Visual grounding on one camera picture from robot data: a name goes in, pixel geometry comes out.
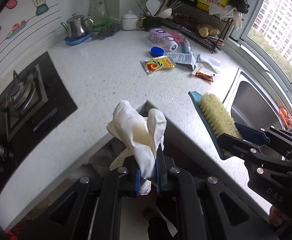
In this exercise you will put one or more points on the yellow yeast packet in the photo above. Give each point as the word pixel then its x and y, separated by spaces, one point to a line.
pixel 158 63

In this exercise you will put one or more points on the black utensil holder cup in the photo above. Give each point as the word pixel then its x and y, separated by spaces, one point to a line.
pixel 146 23

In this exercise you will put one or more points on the orange sink sponge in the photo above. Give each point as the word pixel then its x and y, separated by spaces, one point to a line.
pixel 285 117

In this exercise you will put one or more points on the blue scrubbing brush yellow bristles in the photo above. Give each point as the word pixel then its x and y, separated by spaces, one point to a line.
pixel 215 117

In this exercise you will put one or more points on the red-brown snack wrapper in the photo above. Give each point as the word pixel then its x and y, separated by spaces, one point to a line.
pixel 204 76

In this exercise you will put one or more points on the white plastic spoon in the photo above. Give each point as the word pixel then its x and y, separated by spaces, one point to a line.
pixel 197 68

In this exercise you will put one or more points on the steel wire scourer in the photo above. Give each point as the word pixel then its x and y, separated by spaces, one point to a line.
pixel 107 31

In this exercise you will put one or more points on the black wire rack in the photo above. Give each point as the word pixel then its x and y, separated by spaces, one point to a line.
pixel 187 17

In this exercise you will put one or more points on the stainless steel sink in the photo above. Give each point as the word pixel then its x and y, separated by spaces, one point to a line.
pixel 250 105

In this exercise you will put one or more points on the blue foil wrapper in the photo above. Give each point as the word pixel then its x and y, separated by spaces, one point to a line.
pixel 186 47

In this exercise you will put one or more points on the white printed sachet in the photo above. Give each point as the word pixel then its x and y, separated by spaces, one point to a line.
pixel 182 58

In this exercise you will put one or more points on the ginger root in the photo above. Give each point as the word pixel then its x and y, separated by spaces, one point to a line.
pixel 208 30

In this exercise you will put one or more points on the green glass dish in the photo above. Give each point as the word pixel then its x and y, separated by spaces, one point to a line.
pixel 99 27

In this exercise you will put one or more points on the clear plastic bottle purple label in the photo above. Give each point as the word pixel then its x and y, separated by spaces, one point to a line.
pixel 163 39

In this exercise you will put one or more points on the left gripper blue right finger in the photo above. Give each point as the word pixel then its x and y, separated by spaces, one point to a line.
pixel 161 171

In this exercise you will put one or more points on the steel teapot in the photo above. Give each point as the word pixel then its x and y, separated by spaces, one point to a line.
pixel 76 26

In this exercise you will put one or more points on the black gas stove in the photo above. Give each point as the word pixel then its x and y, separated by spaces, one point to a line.
pixel 33 104

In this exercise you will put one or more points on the blue saucer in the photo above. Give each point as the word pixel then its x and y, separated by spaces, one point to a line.
pixel 77 40

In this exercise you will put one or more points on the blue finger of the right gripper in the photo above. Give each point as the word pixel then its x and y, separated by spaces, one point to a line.
pixel 252 135
pixel 235 146

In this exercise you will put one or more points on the pink plastic wrapper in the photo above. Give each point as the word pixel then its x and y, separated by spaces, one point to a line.
pixel 177 36

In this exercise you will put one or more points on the blue round lid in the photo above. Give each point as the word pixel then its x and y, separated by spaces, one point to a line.
pixel 156 51

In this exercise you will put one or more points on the white plastic bag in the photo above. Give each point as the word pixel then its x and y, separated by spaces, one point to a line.
pixel 227 12

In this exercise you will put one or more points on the white rubber glove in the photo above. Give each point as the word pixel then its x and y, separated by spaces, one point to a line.
pixel 142 136

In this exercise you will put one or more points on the glass pitcher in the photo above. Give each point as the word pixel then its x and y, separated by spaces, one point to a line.
pixel 98 11

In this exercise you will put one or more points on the white enamel lidded pot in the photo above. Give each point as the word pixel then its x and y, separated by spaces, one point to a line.
pixel 129 21

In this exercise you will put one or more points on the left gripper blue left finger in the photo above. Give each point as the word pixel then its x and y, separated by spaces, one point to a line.
pixel 138 182

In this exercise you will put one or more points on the right hand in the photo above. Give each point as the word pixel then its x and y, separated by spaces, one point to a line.
pixel 276 217

